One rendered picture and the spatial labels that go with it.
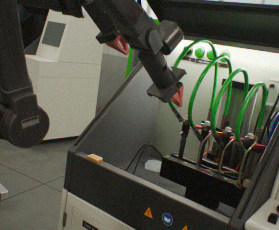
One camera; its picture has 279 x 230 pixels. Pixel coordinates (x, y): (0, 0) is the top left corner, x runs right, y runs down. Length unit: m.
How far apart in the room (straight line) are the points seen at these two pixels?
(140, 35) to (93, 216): 0.77
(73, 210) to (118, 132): 0.37
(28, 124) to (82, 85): 3.65
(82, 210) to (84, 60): 3.02
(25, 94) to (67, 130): 3.70
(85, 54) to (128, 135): 2.74
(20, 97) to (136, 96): 0.97
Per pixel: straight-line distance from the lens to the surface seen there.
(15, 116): 0.60
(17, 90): 0.60
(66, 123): 4.25
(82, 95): 4.28
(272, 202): 1.15
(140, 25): 0.75
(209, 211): 1.06
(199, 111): 1.58
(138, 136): 1.61
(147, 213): 1.15
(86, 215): 1.34
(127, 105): 1.48
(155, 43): 0.79
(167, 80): 0.86
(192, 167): 1.27
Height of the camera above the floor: 1.41
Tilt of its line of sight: 13 degrees down
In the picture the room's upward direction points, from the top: 9 degrees clockwise
